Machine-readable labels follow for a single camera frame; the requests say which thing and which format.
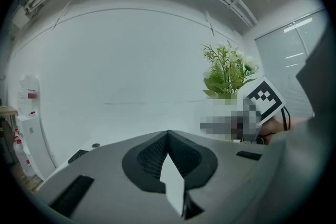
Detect white sheet with red label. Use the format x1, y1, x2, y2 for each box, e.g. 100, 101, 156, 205
17, 74, 41, 116

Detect white vase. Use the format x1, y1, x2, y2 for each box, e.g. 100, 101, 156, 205
206, 93, 245, 124

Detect person's right forearm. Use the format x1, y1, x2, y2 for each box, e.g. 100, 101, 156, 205
259, 115, 314, 145

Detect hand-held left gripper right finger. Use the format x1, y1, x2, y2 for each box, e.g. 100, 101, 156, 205
167, 130, 218, 193

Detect frosted glass partition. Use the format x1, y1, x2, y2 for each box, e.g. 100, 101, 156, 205
254, 9, 328, 119

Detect black remote control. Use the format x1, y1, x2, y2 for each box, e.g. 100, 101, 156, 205
67, 149, 90, 165

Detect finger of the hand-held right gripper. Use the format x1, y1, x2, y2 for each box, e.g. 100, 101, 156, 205
200, 115, 238, 140

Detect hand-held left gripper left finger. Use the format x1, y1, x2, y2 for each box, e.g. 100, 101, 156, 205
121, 130, 168, 194

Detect wooden side table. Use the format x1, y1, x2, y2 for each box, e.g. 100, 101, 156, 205
0, 105, 18, 129

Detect white flowers with green leaves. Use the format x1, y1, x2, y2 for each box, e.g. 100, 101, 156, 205
201, 42, 261, 100

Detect person's grey clothing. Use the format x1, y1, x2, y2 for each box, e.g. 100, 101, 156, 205
262, 30, 336, 208

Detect clear bottle with red cap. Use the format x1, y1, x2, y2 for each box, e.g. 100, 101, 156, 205
12, 128, 36, 178

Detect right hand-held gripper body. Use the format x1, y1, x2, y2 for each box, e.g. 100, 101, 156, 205
230, 75, 287, 143

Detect black cable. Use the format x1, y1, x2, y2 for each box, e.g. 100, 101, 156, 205
280, 106, 291, 131

